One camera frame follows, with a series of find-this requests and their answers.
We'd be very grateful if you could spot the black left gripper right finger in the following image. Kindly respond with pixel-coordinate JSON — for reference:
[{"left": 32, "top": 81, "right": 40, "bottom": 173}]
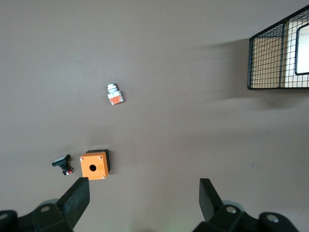
[{"left": 199, "top": 178, "right": 300, "bottom": 232}]

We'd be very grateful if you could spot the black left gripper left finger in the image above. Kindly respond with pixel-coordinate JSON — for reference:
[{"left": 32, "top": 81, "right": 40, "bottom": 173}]
[{"left": 0, "top": 177, "right": 90, "bottom": 232}]

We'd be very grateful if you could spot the brown table cover sheet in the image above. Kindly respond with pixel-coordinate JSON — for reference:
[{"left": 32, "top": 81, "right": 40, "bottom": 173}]
[{"left": 0, "top": 0, "right": 309, "bottom": 232}]

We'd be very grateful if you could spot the orange button enclosure box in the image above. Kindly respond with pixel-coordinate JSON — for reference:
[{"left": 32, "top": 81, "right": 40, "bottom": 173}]
[{"left": 79, "top": 149, "right": 112, "bottom": 181}]

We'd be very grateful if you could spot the white switch orange contact block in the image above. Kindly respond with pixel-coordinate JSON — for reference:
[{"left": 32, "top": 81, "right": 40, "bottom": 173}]
[{"left": 106, "top": 83, "right": 126, "bottom": 106}]

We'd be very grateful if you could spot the black wire basket wooden base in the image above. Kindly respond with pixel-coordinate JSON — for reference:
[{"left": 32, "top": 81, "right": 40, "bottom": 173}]
[{"left": 247, "top": 4, "right": 309, "bottom": 90}]

